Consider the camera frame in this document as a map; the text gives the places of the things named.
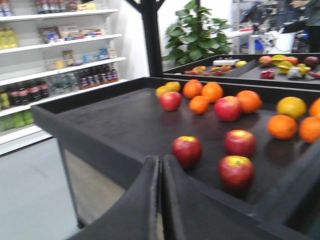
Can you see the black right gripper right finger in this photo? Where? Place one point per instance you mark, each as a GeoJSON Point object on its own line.
{"type": "Point", "coordinates": [188, 214]}

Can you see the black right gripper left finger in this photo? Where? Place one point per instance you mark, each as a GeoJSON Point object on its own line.
{"type": "Point", "coordinates": [134, 215]}

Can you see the red apple nearest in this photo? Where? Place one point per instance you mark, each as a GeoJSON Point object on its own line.
{"type": "Point", "coordinates": [236, 173]}

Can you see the red apple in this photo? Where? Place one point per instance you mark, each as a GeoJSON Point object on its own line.
{"type": "Point", "coordinates": [187, 150]}
{"type": "Point", "coordinates": [228, 109]}
{"type": "Point", "coordinates": [240, 142]}
{"type": "Point", "coordinates": [170, 101]}
{"type": "Point", "coordinates": [236, 173]}

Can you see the red apple front left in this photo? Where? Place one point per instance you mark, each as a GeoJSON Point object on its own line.
{"type": "Point", "coordinates": [187, 150]}

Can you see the red apple front right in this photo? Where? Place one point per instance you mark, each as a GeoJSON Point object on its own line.
{"type": "Point", "coordinates": [240, 142]}

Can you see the small orange centre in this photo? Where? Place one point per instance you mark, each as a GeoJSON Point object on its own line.
{"type": "Point", "coordinates": [199, 104]}

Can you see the small orange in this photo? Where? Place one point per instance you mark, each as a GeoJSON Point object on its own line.
{"type": "Point", "coordinates": [282, 127]}
{"type": "Point", "coordinates": [199, 104]}
{"type": "Point", "coordinates": [309, 129]}

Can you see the red apple middle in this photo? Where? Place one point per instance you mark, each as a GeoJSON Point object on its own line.
{"type": "Point", "coordinates": [228, 109]}

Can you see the red apple far left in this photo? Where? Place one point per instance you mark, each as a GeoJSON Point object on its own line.
{"type": "Point", "coordinates": [170, 101]}

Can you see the orange with knob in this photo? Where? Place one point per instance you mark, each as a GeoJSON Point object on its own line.
{"type": "Point", "coordinates": [192, 88]}
{"type": "Point", "coordinates": [212, 91]}

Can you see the orange with knob left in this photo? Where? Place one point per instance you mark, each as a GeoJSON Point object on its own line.
{"type": "Point", "coordinates": [192, 88]}

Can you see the yellow pear fruit front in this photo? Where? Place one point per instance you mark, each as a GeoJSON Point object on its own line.
{"type": "Point", "coordinates": [161, 90]}

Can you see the yellow pear fruit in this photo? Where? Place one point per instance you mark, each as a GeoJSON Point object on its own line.
{"type": "Point", "coordinates": [173, 86]}
{"type": "Point", "coordinates": [161, 90]}

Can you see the large orange behind apple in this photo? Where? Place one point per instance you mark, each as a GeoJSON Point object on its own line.
{"type": "Point", "coordinates": [250, 101]}

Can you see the small orange lower left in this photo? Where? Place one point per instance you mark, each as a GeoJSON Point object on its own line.
{"type": "Point", "coordinates": [282, 127]}

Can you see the yellow pear fruit back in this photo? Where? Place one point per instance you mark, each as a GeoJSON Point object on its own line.
{"type": "Point", "coordinates": [173, 86]}

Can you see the small orange lower right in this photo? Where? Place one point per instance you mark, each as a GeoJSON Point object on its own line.
{"type": "Point", "coordinates": [309, 129]}

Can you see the yellow orange fruit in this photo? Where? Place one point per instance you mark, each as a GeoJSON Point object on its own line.
{"type": "Point", "coordinates": [292, 106]}

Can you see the large orange right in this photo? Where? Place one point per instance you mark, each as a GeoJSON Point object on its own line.
{"type": "Point", "coordinates": [314, 109]}

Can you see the green potted plant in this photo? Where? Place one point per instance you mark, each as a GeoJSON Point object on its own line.
{"type": "Point", "coordinates": [195, 35]}

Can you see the white supermarket shelf unit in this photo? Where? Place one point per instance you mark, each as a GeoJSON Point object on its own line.
{"type": "Point", "coordinates": [50, 49]}

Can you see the black upright shelf post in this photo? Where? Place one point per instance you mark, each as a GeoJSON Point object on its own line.
{"type": "Point", "coordinates": [149, 14]}

